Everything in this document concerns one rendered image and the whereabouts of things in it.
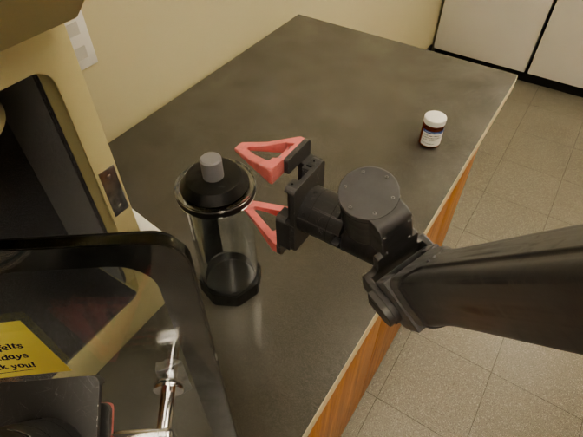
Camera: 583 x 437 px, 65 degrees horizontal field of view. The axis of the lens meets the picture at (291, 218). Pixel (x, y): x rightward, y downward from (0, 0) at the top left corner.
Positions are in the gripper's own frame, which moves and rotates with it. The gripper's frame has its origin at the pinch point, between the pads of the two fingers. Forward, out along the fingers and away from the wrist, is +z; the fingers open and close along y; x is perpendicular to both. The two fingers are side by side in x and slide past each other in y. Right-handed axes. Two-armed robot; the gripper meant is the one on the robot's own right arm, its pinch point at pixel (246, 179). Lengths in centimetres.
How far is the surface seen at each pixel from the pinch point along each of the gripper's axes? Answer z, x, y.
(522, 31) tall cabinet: 4, -269, -91
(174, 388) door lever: -11.0, 24.7, 0.7
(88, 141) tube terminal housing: 12.0, 11.3, 8.3
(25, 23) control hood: 7.1, 14.7, 23.6
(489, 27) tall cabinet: 23, -269, -93
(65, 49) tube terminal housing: 11.9, 9.8, 18.1
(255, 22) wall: 56, -75, -22
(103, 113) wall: 55, -17, -21
